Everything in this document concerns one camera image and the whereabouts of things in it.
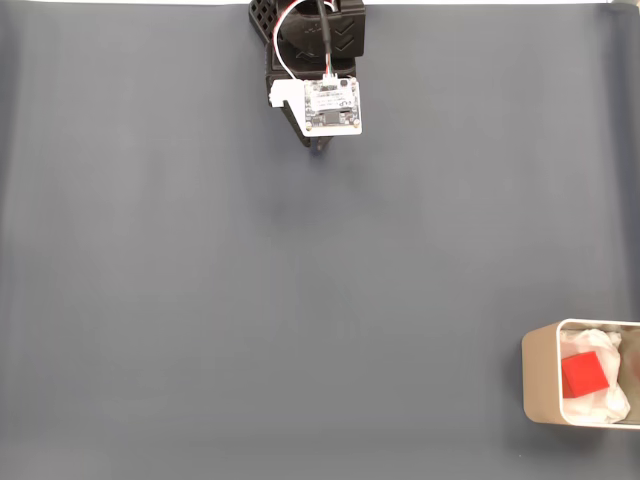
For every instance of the red cube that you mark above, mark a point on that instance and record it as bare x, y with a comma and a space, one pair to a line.
584, 375

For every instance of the beige metal box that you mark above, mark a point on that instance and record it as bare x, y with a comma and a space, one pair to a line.
539, 375

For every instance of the dark grey table mat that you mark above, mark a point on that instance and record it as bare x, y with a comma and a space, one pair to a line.
250, 300

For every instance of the white camera board mount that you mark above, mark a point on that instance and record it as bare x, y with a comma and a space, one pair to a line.
332, 107

